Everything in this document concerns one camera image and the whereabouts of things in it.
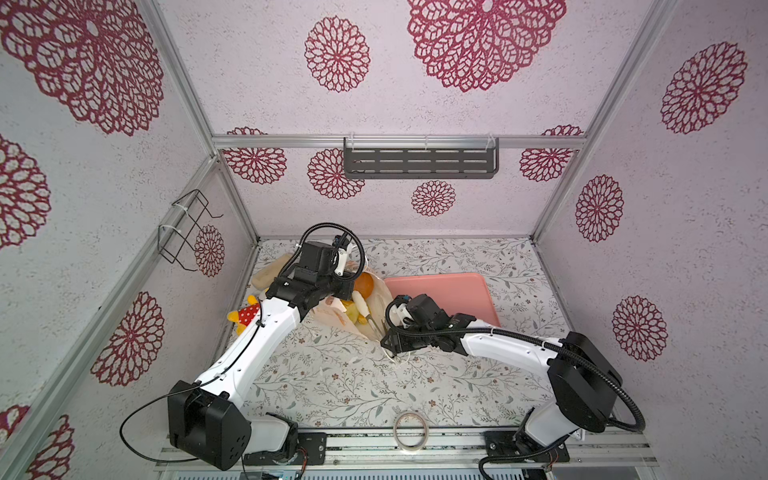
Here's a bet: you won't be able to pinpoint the clear tape roll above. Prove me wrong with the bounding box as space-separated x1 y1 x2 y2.
392 412 430 454

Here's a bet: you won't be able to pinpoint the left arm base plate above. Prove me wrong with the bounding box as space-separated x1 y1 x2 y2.
244 431 327 467

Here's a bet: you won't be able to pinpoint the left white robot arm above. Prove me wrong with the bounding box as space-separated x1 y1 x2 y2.
167 273 354 470

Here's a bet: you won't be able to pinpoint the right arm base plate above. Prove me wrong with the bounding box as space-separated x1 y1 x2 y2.
483 430 571 464

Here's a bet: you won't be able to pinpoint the steel tongs cream tips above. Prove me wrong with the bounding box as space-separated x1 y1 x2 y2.
352 291 389 346

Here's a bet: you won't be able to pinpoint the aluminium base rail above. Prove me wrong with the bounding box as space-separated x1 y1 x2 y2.
152 422 664 479

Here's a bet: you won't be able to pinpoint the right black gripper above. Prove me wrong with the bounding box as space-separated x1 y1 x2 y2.
377 325 435 353

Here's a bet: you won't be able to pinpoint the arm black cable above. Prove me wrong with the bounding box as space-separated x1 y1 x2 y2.
118 222 367 464
383 293 647 480

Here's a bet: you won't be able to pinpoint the yellow fake croissant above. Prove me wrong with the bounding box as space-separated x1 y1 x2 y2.
341 300 370 325

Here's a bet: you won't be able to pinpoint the pink plastic tray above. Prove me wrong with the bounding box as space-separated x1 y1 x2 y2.
384 273 500 327

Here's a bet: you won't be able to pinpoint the round orange fake bun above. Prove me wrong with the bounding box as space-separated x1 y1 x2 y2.
354 272 375 298

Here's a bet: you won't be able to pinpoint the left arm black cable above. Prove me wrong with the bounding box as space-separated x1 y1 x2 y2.
118 222 367 464

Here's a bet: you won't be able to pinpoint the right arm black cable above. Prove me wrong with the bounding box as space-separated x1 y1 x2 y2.
383 293 647 480

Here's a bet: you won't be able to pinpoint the yellow plush toy red dress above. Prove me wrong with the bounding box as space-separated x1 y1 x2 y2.
227 295 260 335

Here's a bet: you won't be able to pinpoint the grey wall shelf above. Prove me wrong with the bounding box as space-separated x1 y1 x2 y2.
342 137 499 180

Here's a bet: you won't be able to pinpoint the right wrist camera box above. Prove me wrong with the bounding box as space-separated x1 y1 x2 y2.
404 294 449 330

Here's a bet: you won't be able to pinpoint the white paper bag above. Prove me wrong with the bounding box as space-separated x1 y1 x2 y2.
308 266 394 342

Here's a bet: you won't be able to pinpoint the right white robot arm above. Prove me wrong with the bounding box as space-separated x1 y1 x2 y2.
381 313 629 453

